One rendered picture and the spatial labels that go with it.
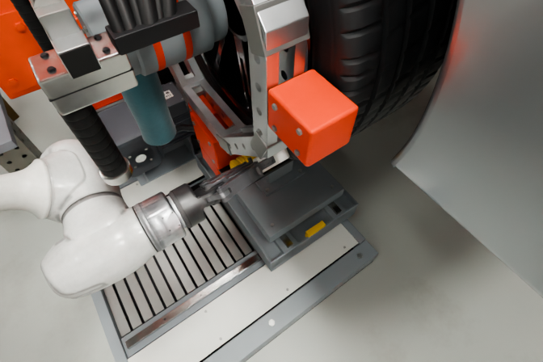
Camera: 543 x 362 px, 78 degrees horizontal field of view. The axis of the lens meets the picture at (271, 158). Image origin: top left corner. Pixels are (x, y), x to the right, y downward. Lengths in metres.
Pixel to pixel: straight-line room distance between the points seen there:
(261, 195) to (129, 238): 0.60
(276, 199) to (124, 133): 0.50
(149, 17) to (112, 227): 0.33
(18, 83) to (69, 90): 0.73
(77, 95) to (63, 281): 0.29
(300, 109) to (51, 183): 0.42
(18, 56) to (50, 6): 0.71
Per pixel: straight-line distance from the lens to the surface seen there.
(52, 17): 0.39
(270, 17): 0.39
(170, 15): 0.39
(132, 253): 0.58
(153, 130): 0.88
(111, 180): 0.54
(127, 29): 0.38
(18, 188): 0.65
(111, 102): 1.43
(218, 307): 1.13
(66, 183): 0.64
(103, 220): 0.59
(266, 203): 1.08
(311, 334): 1.19
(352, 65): 0.43
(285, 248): 1.08
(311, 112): 0.40
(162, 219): 0.58
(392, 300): 1.27
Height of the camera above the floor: 1.17
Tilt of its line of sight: 53 degrees down
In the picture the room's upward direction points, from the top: straight up
